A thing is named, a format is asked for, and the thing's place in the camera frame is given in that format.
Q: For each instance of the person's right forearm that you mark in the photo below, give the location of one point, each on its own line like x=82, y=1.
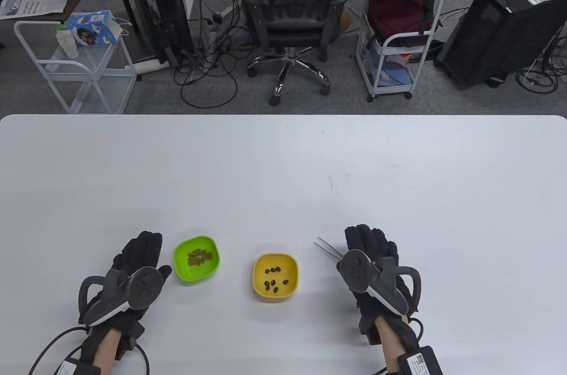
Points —
x=390, y=344

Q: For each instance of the white cylindrical desk foot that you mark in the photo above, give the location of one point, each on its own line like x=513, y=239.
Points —
x=148, y=66

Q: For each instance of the black closed computer tower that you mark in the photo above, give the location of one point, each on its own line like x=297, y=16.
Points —
x=500, y=38

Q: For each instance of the black mesh office chair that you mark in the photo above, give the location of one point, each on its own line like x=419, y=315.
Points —
x=292, y=16

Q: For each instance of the blue folded cloth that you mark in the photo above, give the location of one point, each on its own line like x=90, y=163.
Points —
x=394, y=76

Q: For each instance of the metal tweezers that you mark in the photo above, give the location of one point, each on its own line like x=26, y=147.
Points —
x=330, y=249

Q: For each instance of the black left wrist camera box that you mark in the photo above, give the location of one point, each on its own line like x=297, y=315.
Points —
x=77, y=368

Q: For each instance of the grey right hand controller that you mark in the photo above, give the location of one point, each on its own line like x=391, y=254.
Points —
x=381, y=286

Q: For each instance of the blue carton box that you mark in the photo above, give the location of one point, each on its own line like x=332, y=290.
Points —
x=91, y=27

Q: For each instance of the maroon bag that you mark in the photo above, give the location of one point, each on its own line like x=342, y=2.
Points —
x=394, y=16

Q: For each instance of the green plastic dish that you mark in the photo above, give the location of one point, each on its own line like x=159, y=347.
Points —
x=195, y=273

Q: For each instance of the person's left hand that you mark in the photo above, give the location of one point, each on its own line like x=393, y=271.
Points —
x=137, y=251

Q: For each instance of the grey hand controller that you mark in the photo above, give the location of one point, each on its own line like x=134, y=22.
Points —
x=119, y=295
x=381, y=286

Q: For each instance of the grey left hand controller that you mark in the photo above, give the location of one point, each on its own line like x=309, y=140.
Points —
x=119, y=295

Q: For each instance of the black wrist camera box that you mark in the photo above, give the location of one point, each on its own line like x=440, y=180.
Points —
x=77, y=368
x=421, y=361

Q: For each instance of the white power strip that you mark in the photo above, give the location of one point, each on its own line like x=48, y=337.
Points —
x=228, y=10

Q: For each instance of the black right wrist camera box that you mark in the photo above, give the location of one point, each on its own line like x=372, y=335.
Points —
x=421, y=361

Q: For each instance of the yellow small dish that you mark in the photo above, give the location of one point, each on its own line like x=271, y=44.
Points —
x=275, y=295

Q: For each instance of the person's left forearm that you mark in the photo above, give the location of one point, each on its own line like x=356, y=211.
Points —
x=106, y=348

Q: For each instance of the person's right hand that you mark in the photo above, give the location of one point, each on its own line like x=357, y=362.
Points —
x=372, y=242

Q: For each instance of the black open computer tower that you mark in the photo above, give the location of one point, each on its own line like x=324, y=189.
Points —
x=164, y=7

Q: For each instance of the folded newspaper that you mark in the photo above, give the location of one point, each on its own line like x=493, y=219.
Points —
x=35, y=3

